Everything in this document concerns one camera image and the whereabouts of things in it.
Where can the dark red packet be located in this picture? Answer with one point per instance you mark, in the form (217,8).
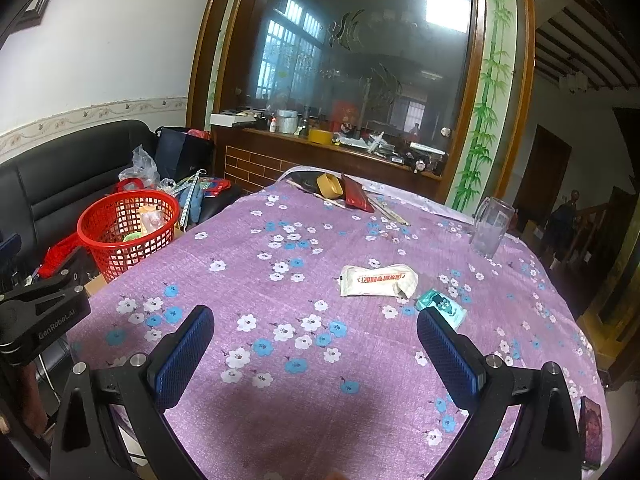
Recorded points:
(356,192)

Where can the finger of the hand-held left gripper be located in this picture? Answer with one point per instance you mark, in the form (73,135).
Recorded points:
(60,287)

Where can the black sofa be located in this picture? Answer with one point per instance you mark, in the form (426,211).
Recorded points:
(60,175)

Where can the black hand fan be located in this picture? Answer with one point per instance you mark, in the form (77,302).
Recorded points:
(304,181)

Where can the dark shopping bag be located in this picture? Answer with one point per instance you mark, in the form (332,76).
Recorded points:
(182,155)

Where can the long wooden stick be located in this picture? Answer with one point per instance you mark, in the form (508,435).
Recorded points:
(320,196)

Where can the green fluffy cloth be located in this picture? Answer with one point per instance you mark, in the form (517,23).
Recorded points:
(134,235)

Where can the wooden glass partition cabinet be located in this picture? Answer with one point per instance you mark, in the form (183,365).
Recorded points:
(260,160)

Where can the cardboard box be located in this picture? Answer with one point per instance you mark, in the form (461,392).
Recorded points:
(96,289)

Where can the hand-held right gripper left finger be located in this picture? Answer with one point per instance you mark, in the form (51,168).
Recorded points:
(182,355)

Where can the pale round tin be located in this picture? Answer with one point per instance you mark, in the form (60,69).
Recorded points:
(288,122)

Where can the red plastic bag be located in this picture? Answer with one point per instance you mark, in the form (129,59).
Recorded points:
(57,262)

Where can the yellow tape roll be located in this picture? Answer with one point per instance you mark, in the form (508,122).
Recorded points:
(330,186)

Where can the purple floral tablecloth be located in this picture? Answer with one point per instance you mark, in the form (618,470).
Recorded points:
(300,310)

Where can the small green packet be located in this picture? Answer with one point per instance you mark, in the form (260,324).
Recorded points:
(442,307)

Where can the clear plastic bag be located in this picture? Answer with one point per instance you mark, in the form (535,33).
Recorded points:
(140,165)

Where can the white sachet red print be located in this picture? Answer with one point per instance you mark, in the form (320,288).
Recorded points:
(375,280)

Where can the bamboo painted panel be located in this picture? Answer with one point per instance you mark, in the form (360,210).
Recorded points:
(487,85)

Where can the dark red phone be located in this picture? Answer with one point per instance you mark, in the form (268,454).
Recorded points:
(591,432)

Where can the clear glass mug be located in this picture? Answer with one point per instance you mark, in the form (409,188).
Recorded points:
(491,230)

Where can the yellow box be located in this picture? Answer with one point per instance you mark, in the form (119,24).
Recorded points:
(320,136)

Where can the white flat box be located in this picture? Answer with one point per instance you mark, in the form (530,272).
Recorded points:
(230,120)

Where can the blue plastic hanger bundle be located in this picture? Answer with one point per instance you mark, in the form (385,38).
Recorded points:
(192,200)

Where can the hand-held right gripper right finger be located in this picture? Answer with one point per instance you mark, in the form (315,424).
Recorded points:
(447,355)

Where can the orange medicine box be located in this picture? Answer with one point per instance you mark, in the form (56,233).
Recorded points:
(146,209)

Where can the red plastic basket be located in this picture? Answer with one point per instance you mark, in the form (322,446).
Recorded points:
(115,255)

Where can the person's left forearm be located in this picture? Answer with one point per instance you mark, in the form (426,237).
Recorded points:
(35,395)

